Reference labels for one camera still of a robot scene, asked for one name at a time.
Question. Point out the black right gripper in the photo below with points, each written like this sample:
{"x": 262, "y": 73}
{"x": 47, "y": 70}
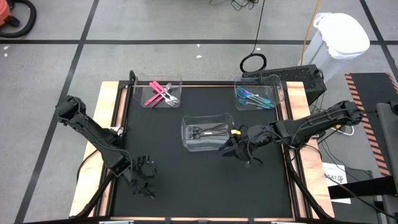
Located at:
{"x": 252, "y": 138}

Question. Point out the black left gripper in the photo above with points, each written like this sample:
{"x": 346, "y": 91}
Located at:
{"x": 143, "y": 169}

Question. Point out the black metal fork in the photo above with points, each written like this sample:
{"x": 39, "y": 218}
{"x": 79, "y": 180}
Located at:
{"x": 150, "y": 195}
{"x": 214, "y": 127}
{"x": 199, "y": 137}
{"x": 217, "y": 132}

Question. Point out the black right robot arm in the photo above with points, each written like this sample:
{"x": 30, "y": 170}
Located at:
{"x": 311, "y": 126}

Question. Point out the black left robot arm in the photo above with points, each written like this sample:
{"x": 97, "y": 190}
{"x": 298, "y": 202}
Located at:
{"x": 93, "y": 133}

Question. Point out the yellow tape tag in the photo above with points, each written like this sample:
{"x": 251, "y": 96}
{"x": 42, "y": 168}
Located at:
{"x": 235, "y": 132}

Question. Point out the clear plastic bin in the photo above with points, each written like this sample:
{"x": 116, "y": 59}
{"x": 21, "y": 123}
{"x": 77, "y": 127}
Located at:
{"x": 208, "y": 146}
{"x": 276, "y": 81}
{"x": 140, "y": 93}

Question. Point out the black computer tower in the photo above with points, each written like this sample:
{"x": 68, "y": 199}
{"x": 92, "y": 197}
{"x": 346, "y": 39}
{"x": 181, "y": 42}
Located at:
{"x": 301, "y": 77}

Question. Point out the white paper sheet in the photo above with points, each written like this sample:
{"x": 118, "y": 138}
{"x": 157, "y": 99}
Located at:
{"x": 334, "y": 169}

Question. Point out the yellow power plug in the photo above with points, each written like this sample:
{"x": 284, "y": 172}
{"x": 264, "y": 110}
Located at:
{"x": 338, "y": 127}

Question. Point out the black mat red striped edge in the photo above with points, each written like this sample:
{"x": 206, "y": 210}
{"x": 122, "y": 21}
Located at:
{"x": 370, "y": 90}

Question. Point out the trash can with white bag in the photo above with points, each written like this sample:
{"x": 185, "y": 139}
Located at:
{"x": 342, "y": 34}

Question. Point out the orange vacuum cleaner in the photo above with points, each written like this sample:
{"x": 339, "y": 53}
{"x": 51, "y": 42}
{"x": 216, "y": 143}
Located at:
{"x": 3, "y": 14}

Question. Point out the black corner post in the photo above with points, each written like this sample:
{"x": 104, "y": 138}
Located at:
{"x": 132, "y": 76}

